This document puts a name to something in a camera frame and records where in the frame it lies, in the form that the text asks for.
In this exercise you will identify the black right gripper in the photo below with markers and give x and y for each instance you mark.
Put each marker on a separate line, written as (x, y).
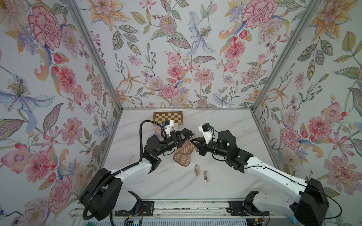
(203, 146)

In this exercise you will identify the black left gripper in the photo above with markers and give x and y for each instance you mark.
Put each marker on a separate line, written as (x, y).
(179, 136)

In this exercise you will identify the brown striped cloth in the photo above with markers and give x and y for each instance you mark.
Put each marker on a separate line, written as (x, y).
(182, 155)

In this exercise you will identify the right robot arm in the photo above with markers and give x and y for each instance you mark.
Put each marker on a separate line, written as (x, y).
(306, 201)

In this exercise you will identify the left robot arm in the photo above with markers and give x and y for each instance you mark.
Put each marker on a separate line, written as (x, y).
(103, 195)

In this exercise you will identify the pink toy music box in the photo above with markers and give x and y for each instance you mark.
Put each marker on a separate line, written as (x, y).
(158, 132)

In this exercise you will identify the wooden chessboard box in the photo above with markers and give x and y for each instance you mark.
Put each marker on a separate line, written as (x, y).
(162, 117)

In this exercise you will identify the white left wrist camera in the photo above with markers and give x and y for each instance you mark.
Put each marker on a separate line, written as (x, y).
(168, 127)

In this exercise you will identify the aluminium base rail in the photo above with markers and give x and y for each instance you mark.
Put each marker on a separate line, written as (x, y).
(185, 212)

